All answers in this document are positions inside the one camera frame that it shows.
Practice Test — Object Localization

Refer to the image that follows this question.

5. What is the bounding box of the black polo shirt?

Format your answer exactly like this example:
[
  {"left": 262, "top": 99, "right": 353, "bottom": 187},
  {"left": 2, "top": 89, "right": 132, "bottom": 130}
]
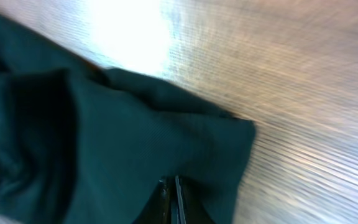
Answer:
[{"left": 0, "top": 16, "right": 256, "bottom": 223}]

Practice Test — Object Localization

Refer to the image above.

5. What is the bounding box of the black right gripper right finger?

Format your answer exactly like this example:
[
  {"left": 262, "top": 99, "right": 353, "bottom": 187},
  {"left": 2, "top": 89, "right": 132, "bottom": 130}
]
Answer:
[{"left": 175, "top": 175, "right": 214, "bottom": 224}]

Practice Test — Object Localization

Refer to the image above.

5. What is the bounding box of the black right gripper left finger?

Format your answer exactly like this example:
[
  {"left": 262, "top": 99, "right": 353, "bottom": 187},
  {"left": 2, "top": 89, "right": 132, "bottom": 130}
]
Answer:
[{"left": 132, "top": 177, "right": 173, "bottom": 224}]

